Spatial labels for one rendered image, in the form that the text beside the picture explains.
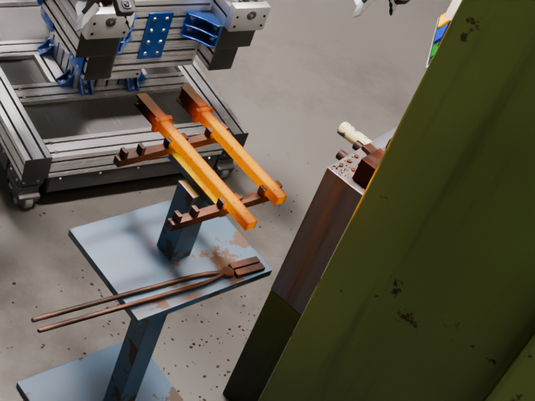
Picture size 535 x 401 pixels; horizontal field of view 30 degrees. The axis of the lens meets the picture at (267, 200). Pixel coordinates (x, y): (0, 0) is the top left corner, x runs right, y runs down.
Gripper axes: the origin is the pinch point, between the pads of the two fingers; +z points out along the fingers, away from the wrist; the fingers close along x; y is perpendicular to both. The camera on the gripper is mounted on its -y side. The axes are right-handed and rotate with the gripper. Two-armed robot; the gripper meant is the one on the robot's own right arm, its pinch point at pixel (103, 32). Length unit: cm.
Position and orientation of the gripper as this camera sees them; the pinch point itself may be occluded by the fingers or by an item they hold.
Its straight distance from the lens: 257.1
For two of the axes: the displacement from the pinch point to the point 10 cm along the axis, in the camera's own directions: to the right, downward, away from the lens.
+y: -4.9, -6.8, 5.4
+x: -8.1, 1.4, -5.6
